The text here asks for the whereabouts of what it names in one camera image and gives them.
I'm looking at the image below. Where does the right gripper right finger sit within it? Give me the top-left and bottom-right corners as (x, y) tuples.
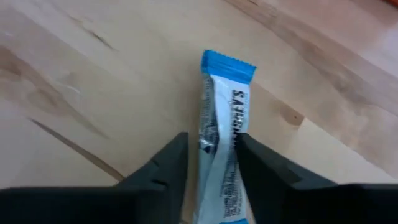
(238, 133), (398, 224)

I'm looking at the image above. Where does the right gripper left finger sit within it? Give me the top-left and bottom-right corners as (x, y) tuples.
(0, 132), (190, 224)

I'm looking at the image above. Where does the blue white Hershey's candy bar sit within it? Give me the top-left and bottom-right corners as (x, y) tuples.
(192, 49), (257, 224)

